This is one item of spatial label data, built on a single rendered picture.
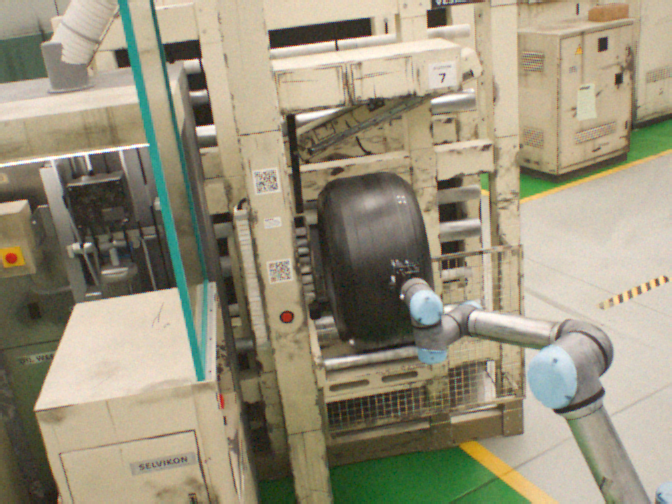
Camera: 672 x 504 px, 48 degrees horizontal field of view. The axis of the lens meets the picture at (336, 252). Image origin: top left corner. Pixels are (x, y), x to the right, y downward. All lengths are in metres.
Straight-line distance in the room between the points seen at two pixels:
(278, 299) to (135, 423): 0.76
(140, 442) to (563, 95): 5.32
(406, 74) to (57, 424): 1.48
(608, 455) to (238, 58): 1.37
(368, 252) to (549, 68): 4.56
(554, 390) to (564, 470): 1.79
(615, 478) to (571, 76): 5.17
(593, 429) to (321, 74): 1.37
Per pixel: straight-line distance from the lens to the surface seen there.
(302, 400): 2.57
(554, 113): 6.61
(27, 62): 10.95
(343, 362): 2.43
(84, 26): 2.47
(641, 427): 3.71
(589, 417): 1.69
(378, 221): 2.21
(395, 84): 2.50
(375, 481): 3.38
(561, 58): 6.52
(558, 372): 1.63
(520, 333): 1.87
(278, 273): 2.35
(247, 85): 2.18
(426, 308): 1.85
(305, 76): 2.45
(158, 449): 1.84
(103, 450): 1.85
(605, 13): 6.94
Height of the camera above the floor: 2.15
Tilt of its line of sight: 22 degrees down
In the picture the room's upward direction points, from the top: 7 degrees counter-clockwise
